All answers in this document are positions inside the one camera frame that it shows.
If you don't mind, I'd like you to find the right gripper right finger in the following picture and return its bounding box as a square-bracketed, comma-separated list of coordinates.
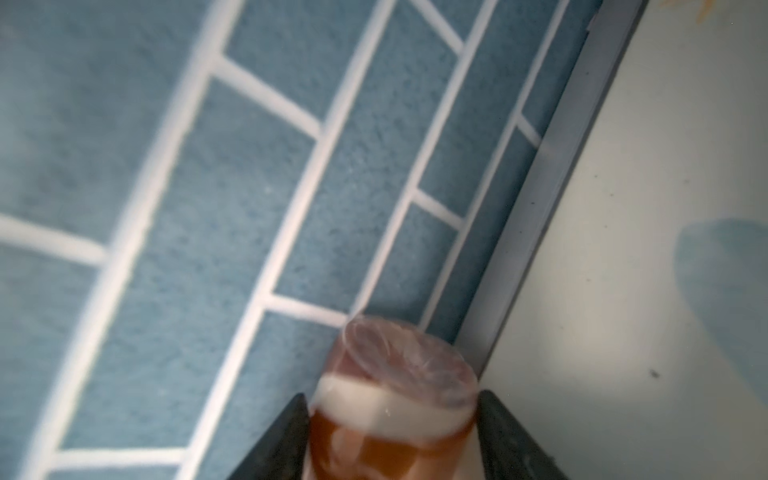
[476, 390, 568, 480]

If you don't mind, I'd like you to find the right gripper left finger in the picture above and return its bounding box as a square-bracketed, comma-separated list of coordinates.
[228, 393, 310, 480]

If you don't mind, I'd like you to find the brown Nescafe bottle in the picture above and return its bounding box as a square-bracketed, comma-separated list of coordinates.
[308, 315, 479, 479]

